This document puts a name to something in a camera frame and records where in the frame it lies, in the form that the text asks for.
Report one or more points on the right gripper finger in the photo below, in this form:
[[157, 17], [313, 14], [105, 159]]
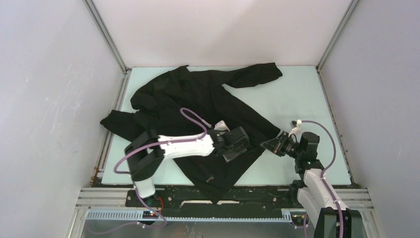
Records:
[[283, 143], [273, 145]]

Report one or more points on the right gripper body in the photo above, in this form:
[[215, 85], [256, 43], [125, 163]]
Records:
[[292, 149]]

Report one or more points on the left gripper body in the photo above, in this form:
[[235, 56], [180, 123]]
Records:
[[234, 148]]

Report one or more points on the black jacket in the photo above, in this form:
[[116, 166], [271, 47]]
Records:
[[157, 106]]

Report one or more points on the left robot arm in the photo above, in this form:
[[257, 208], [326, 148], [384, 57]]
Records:
[[146, 153]]

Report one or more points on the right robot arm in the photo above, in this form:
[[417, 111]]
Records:
[[330, 216]]

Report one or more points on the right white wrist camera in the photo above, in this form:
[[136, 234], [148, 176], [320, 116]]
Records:
[[296, 127]]

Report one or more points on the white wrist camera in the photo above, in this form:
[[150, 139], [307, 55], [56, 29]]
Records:
[[221, 126], [296, 127]]

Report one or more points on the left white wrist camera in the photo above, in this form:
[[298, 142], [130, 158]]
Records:
[[221, 126]]

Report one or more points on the grey slotted cable duct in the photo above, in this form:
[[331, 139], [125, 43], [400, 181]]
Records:
[[144, 215]]

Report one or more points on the right aluminium frame post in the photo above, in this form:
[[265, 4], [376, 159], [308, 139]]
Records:
[[351, 9]]

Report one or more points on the aluminium frame post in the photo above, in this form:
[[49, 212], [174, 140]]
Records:
[[351, 9], [98, 20]]

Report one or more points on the left aluminium frame post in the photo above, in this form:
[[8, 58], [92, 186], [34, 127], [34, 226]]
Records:
[[98, 20]]

